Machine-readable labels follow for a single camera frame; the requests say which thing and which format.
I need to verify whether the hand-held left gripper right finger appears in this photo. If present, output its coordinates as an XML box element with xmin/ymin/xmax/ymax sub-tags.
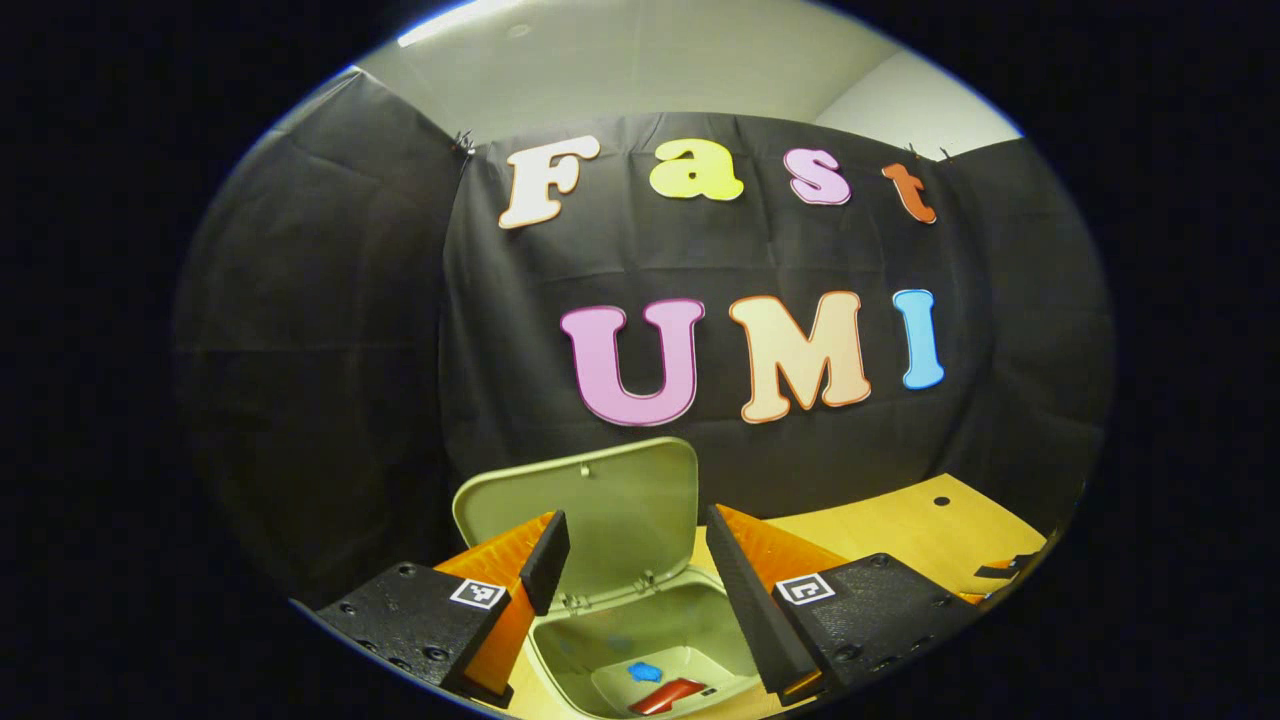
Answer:
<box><xmin>705</xmin><ymin>503</ymin><xmax>986</xmax><ymax>706</ymax></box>

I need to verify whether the green desktop garbage bin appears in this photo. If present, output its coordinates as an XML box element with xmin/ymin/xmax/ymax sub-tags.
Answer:
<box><xmin>451</xmin><ymin>436</ymin><xmax>771</xmax><ymax>720</ymax></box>

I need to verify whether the red pop can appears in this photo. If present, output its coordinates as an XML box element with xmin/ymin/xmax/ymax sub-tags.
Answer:
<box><xmin>628</xmin><ymin>677</ymin><xmax>709</xmax><ymax>716</ymax></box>

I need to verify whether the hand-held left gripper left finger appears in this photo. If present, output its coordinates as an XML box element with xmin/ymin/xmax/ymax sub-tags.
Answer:
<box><xmin>315</xmin><ymin>510</ymin><xmax>571</xmax><ymax>709</ymax></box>

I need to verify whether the black backdrop cloth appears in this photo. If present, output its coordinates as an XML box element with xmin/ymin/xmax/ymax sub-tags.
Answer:
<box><xmin>170</xmin><ymin>68</ymin><xmax>1116</xmax><ymax>611</ymax></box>

